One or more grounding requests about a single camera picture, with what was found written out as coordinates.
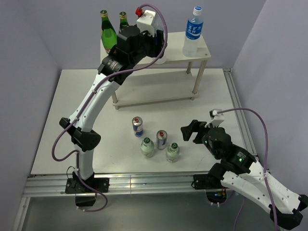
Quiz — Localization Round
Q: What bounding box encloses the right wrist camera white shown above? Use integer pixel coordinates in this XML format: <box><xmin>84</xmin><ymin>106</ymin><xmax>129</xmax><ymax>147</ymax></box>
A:
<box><xmin>205</xmin><ymin>109</ymin><xmax>225</xmax><ymax>128</ymax></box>

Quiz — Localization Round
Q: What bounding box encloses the small pocari sweat bottle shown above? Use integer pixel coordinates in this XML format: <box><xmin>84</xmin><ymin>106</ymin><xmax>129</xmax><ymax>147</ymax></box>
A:
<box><xmin>155</xmin><ymin>18</ymin><xmax>167</xmax><ymax>64</ymax></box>

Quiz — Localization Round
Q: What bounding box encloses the green glass bottle right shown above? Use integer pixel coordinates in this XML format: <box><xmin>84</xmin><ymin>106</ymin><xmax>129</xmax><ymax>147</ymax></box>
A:
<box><xmin>119</xmin><ymin>12</ymin><xmax>129</xmax><ymax>32</ymax></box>

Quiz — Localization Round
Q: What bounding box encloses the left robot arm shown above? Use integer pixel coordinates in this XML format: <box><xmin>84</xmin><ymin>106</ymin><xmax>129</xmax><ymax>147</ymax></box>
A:
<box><xmin>59</xmin><ymin>26</ymin><xmax>167</xmax><ymax>192</ymax></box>

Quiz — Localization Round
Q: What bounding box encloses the large pocari sweat bottle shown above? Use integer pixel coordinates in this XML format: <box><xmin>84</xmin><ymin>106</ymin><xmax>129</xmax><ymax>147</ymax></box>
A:
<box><xmin>182</xmin><ymin>6</ymin><xmax>204</xmax><ymax>57</ymax></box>

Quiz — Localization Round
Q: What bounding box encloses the green glass bottle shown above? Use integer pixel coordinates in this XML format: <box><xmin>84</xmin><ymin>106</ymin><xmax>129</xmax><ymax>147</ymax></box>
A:
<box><xmin>100</xmin><ymin>10</ymin><xmax>117</xmax><ymax>53</ymax></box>
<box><xmin>119</xmin><ymin>12</ymin><xmax>129</xmax><ymax>32</ymax></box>

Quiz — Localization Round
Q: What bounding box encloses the red bull can front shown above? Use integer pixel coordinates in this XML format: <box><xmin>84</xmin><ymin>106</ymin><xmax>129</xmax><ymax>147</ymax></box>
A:
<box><xmin>156</xmin><ymin>130</ymin><xmax>167</xmax><ymax>150</ymax></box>

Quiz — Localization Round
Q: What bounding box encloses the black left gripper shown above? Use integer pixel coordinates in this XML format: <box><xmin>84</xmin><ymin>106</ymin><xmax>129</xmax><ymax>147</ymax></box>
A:
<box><xmin>129</xmin><ymin>26</ymin><xmax>167</xmax><ymax>66</ymax></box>

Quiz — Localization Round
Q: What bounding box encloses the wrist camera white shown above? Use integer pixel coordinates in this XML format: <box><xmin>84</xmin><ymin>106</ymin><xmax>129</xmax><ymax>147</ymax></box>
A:
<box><xmin>205</xmin><ymin>109</ymin><xmax>225</xmax><ymax>128</ymax></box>
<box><xmin>135</xmin><ymin>7</ymin><xmax>159</xmax><ymax>37</ymax></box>

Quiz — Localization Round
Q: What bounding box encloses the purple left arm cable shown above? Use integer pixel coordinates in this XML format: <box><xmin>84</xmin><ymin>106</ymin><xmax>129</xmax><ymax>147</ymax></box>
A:
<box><xmin>51</xmin><ymin>3</ymin><xmax>168</xmax><ymax>213</ymax></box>

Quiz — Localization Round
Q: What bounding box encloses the clear chang bottle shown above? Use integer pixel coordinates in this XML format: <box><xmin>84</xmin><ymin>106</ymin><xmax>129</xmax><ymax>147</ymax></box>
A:
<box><xmin>141</xmin><ymin>137</ymin><xmax>154</xmax><ymax>158</ymax></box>
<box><xmin>166</xmin><ymin>142</ymin><xmax>180</xmax><ymax>163</ymax></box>

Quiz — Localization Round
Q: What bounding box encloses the aluminium rail frame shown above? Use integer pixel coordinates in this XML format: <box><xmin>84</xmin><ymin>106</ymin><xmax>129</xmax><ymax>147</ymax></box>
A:
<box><xmin>17</xmin><ymin>68</ymin><xmax>274</xmax><ymax>231</ymax></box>

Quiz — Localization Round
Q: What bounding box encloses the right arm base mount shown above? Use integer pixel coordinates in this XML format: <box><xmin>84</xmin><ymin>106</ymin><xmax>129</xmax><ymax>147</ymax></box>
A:
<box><xmin>191</xmin><ymin>174</ymin><xmax>236</xmax><ymax>207</ymax></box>

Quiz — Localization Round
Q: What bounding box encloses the clear chang bottle left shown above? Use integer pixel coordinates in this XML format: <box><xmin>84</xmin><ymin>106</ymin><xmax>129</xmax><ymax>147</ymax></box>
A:
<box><xmin>141</xmin><ymin>137</ymin><xmax>154</xmax><ymax>158</ymax></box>

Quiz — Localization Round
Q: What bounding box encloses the white two-tier shelf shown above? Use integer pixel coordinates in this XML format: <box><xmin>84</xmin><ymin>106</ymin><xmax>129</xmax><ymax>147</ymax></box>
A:
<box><xmin>112</xmin><ymin>32</ymin><xmax>211</xmax><ymax>110</ymax></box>

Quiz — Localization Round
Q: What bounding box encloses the green glass bottle left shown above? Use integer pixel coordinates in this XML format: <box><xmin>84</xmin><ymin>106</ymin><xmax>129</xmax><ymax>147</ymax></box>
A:
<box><xmin>100</xmin><ymin>10</ymin><xmax>117</xmax><ymax>53</ymax></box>

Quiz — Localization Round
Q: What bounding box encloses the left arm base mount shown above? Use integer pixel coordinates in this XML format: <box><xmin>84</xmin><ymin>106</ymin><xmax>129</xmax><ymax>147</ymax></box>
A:
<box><xmin>64</xmin><ymin>178</ymin><xmax>109</xmax><ymax>207</ymax></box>

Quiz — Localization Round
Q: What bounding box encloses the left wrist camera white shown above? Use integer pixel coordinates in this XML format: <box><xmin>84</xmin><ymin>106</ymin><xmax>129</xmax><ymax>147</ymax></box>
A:
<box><xmin>135</xmin><ymin>7</ymin><xmax>159</xmax><ymax>37</ymax></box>

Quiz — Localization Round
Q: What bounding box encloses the red bull can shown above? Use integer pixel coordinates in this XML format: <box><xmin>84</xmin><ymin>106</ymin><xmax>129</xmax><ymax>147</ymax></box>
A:
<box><xmin>132</xmin><ymin>116</ymin><xmax>143</xmax><ymax>137</ymax></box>
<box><xmin>156</xmin><ymin>130</ymin><xmax>167</xmax><ymax>150</ymax></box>

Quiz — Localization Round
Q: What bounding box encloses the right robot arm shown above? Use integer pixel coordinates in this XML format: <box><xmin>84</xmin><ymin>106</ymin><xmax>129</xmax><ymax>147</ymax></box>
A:
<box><xmin>180</xmin><ymin>120</ymin><xmax>308</xmax><ymax>230</ymax></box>

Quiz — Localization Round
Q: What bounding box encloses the clear chang bottle right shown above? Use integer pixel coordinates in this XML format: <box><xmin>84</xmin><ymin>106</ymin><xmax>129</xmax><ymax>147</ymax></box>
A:
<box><xmin>166</xmin><ymin>142</ymin><xmax>180</xmax><ymax>163</ymax></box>

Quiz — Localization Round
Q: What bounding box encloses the red bull can rear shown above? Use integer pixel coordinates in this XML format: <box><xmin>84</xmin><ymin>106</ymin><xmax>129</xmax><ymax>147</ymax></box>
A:
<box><xmin>132</xmin><ymin>116</ymin><xmax>143</xmax><ymax>137</ymax></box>

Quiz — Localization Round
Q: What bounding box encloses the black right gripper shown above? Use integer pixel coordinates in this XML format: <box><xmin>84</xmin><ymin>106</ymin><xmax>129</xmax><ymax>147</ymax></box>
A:
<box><xmin>180</xmin><ymin>119</ymin><xmax>220</xmax><ymax>159</ymax></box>

